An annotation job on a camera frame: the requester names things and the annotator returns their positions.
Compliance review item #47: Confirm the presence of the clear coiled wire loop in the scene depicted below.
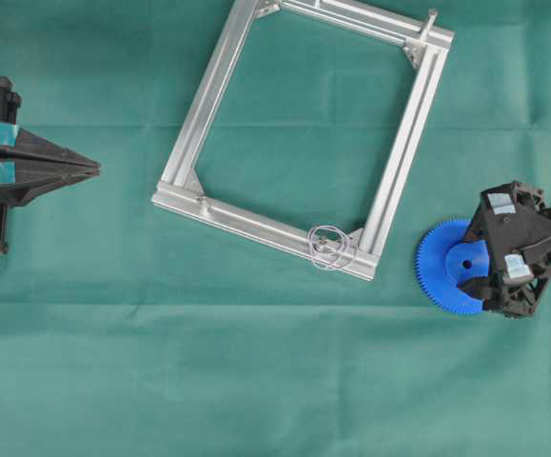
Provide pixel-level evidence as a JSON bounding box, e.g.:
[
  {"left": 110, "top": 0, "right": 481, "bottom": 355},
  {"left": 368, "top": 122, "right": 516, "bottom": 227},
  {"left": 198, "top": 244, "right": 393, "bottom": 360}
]
[{"left": 306, "top": 223, "right": 358, "bottom": 272}]

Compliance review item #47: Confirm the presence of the blue plastic gear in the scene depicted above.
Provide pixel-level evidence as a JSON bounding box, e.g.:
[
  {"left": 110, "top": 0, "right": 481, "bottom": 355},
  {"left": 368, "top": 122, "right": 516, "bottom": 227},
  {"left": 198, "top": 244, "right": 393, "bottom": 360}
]
[{"left": 414, "top": 219, "right": 489, "bottom": 315}]

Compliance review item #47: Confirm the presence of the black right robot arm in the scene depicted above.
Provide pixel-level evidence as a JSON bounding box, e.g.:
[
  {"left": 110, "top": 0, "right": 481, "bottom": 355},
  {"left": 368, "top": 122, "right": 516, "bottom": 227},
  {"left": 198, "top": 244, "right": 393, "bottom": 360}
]
[{"left": 458, "top": 181, "right": 551, "bottom": 319}]

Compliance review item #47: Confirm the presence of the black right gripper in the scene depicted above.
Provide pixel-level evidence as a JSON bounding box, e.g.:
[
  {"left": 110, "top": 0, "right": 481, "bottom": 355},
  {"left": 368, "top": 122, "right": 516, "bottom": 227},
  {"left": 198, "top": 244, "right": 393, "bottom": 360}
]
[{"left": 460, "top": 182, "right": 551, "bottom": 319}]

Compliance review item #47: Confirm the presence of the green table cloth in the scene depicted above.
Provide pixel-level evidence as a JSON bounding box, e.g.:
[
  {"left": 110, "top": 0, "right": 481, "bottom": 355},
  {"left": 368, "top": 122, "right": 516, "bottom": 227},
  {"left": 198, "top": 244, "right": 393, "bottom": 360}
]
[{"left": 0, "top": 1, "right": 551, "bottom": 456}]

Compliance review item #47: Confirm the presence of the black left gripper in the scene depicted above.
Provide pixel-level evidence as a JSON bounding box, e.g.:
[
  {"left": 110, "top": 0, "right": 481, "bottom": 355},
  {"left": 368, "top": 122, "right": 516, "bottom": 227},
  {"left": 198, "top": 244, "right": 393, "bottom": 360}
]
[{"left": 0, "top": 77, "right": 100, "bottom": 254}]

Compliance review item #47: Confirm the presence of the steel shaft on frame corner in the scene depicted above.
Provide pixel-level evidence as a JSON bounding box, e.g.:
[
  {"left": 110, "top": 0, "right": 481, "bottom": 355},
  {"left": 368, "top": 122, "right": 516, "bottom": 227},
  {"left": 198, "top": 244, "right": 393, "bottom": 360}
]
[{"left": 418, "top": 8, "right": 439, "bottom": 46}]

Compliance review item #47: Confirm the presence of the square aluminium extrusion frame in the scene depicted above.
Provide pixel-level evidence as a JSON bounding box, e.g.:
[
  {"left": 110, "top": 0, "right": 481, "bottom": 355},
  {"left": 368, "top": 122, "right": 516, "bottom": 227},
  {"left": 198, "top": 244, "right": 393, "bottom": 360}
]
[{"left": 151, "top": 1, "right": 455, "bottom": 281}]

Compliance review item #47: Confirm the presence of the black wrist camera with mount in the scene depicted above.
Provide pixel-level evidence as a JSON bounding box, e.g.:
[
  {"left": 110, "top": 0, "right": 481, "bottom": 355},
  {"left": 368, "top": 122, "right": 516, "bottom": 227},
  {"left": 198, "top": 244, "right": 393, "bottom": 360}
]
[{"left": 480, "top": 182, "right": 535, "bottom": 287}]

